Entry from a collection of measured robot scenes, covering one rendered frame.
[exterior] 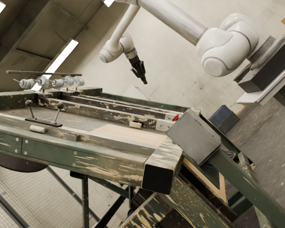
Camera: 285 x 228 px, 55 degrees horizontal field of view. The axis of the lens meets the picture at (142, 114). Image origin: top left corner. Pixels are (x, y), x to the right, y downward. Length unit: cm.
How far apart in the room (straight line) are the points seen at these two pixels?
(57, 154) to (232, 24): 101
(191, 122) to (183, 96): 587
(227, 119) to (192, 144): 488
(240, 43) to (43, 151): 99
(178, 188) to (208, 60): 57
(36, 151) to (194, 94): 586
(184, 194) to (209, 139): 24
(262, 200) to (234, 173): 13
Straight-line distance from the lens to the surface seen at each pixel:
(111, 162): 113
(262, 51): 146
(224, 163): 108
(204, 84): 690
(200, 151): 104
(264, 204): 114
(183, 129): 102
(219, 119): 588
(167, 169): 107
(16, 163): 243
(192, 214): 113
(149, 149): 133
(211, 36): 132
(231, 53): 129
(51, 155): 124
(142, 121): 194
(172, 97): 690
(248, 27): 145
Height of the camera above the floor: 94
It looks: 6 degrees up
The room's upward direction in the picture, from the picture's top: 46 degrees counter-clockwise
